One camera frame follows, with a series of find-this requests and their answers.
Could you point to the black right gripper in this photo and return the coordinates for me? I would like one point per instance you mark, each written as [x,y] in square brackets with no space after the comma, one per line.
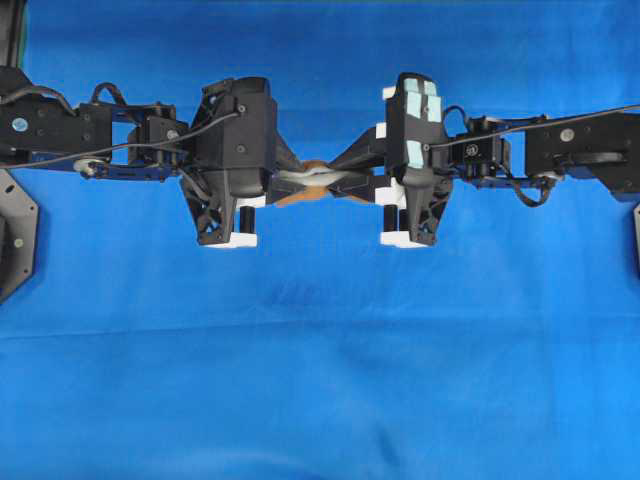
[420,181]

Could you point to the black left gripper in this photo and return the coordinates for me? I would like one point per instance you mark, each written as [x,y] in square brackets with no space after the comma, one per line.
[227,175]

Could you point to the grey and orange sponge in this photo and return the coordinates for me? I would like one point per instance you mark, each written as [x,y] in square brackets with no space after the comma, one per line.
[315,178]

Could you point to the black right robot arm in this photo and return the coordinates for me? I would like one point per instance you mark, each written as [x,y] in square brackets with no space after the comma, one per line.
[530,156]

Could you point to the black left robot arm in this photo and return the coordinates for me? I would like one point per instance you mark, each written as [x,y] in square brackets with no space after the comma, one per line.
[104,138]

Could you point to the blue table cloth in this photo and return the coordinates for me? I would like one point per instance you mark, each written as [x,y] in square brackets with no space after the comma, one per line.
[509,350]

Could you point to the green curtain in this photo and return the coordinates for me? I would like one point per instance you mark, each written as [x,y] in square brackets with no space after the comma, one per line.
[19,32]

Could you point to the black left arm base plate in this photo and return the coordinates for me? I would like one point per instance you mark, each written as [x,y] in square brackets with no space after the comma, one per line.
[19,225]

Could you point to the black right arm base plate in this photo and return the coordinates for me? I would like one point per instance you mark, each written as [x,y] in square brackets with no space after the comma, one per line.
[636,225]

